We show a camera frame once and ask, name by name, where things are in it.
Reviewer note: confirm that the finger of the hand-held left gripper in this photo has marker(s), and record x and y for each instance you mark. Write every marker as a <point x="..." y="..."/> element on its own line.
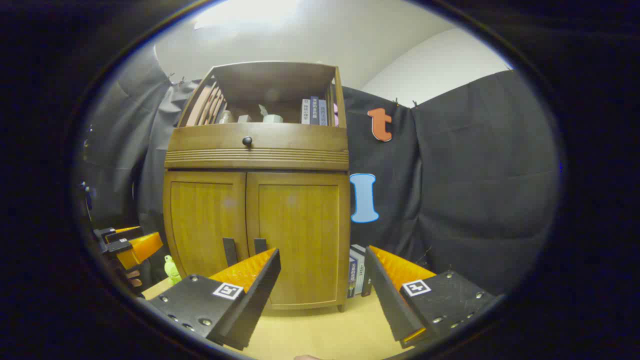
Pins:
<point x="142" y="248"/>
<point x="127" y="231"/>

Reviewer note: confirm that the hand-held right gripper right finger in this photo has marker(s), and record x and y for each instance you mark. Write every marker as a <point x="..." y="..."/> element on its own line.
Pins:
<point x="387" y="295"/>

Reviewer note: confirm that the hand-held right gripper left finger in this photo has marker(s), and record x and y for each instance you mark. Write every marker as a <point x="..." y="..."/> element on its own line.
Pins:
<point x="250" y="305"/>

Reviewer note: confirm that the wooden cabinet door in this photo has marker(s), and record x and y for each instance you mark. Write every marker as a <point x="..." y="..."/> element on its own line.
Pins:
<point x="205" y="215"/>
<point x="300" y="225"/>

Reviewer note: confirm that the wooden double-door shoe cabinet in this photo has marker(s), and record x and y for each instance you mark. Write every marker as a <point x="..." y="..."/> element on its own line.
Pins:
<point x="257" y="161"/>

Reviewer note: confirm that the grey spine standing book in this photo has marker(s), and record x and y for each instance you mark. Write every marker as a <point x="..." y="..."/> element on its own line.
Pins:
<point x="359" y="272"/>

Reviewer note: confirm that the green toy figure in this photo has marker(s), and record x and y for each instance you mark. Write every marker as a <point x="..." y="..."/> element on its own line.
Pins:
<point x="172" y="271"/>

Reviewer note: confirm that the blue spine standing book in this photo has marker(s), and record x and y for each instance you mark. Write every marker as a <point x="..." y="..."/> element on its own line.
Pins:
<point x="352" y="280"/>

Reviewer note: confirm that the black spine standing book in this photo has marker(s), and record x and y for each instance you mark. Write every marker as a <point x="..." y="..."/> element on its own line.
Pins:
<point x="364" y="255"/>

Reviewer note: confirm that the black backdrop cloth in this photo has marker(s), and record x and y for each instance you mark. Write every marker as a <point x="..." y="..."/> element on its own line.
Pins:
<point x="475" y="175"/>

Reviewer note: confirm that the row of leaning pale books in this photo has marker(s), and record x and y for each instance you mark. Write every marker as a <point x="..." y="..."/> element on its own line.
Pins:
<point x="207" y="105"/>

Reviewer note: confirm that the small white cup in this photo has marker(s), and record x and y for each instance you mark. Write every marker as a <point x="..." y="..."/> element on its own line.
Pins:
<point x="226" y="118"/>

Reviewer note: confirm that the small white box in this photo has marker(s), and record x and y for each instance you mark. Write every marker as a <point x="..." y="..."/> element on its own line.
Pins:
<point x="244" y="119"/>

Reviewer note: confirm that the wooden drawer with black knob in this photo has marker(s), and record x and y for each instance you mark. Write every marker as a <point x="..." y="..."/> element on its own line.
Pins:
<point x="300" y="137"/>

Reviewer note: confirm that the pale green tissue box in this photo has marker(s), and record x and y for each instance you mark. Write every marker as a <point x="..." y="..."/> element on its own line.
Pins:
<point x="272" y="118"/>

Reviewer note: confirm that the dark blue book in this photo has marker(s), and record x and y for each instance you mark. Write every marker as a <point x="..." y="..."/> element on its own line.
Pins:
<point x="314" y="111"/>

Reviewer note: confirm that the white spine book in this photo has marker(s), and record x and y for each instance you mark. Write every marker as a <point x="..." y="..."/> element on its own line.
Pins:
<point x="305" y="112"/>

